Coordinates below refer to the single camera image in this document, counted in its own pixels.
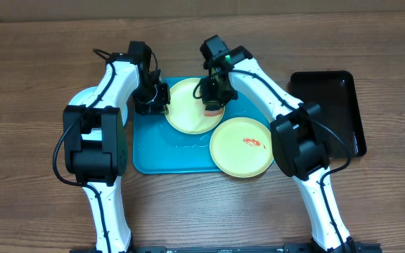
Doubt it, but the red sponge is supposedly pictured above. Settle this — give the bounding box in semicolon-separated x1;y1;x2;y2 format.
204;108;224;117

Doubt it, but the black tray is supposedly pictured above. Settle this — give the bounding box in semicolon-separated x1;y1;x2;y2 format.
289;70;367;157

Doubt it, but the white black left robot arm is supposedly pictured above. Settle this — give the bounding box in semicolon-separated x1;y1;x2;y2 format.
52;49;170;252

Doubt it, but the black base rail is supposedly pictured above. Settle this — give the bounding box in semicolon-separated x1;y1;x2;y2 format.
69;242;383;253

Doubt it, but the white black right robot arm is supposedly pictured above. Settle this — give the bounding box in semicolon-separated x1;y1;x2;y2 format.
193;44;356;252

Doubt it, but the light blue plate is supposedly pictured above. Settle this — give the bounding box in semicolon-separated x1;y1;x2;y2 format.
68;86;129;126

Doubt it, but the yellow plate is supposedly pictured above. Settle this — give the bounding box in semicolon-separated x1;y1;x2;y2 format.
210;117;274;178
165;78;224;134

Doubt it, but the teal plastic tray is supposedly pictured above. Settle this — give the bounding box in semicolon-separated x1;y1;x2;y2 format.
132;78;269;174

